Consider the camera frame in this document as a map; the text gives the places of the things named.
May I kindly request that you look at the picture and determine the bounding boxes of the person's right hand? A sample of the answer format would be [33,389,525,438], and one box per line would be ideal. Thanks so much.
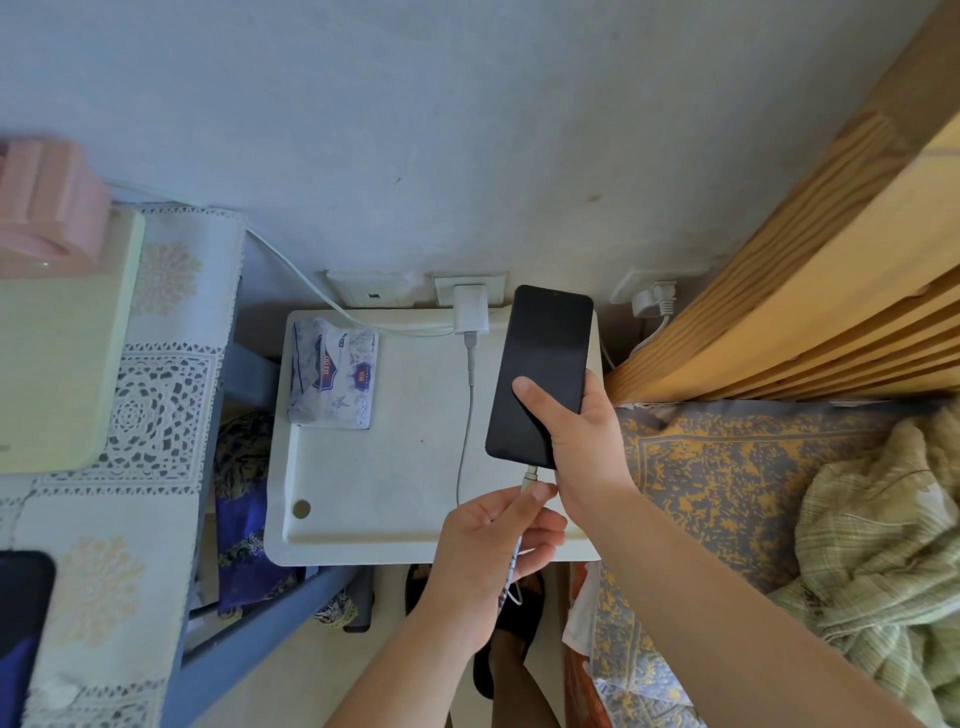
[511,368,639,528]

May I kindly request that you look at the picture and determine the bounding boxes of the person's left hand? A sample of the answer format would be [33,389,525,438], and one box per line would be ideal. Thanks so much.
[419,482,570,652]

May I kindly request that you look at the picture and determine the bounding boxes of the black smartphone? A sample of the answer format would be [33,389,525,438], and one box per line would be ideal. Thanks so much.
[484,284,596,471]

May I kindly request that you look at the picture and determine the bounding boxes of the white charging cable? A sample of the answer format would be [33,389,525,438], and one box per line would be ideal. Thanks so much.
[453,332,561,608]

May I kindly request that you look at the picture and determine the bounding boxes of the white charger plug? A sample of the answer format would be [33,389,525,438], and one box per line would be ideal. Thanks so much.
[451,282,491,337]

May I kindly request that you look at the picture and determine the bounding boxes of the white wall socket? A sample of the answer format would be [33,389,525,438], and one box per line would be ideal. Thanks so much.
[432,272,510,308]

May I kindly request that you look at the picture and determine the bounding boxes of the person's leg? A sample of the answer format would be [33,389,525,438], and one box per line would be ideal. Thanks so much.
[490,629,565,728]

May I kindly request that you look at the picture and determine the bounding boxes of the black slipper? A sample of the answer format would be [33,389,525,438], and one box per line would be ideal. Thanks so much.
[473,572,547,701]

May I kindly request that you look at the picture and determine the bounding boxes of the white plastic drawer cabinet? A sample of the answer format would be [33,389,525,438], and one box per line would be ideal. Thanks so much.
[263,308,606,568]

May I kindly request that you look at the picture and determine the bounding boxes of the blue white tissue pack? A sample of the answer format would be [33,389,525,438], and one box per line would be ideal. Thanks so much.
[286,315,381,431]

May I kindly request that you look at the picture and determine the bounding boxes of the purple patterned bag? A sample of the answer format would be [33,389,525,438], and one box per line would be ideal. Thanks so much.
[212,410,306,618]

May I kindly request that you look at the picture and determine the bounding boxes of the blue grey metal desk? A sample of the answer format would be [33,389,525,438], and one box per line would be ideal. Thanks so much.
[160,276,363,728]

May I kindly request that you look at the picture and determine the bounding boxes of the wooden slatted headboard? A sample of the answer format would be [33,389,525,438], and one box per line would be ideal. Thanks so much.
[602,0,960,407]

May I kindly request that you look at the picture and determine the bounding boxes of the green plaid blanket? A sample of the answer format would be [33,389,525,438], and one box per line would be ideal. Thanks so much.
[767,404,960,728]

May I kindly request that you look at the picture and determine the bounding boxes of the white lace tablecloth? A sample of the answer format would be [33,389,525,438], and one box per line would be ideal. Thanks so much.
[0,201,248,728]

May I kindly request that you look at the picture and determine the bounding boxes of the dark printed mouse pad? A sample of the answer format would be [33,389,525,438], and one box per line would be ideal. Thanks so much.
[0,550,58,728]

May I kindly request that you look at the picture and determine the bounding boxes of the cream pink desk lamp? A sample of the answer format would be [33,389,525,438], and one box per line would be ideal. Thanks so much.
[0,136,148,476]

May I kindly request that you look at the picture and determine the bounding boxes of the white round plug with cord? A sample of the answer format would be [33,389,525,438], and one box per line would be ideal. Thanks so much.
[625,280,679,358]

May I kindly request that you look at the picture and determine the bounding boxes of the white wall outlet with plug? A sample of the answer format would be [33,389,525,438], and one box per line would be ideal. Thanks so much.
[610,269,707,306]

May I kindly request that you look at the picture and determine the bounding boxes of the white wall plate small port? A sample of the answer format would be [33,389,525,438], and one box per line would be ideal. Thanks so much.
[325,269,416,308]

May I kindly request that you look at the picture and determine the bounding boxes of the white lamp cable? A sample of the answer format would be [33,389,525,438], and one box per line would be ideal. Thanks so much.
[245,227,458,340]

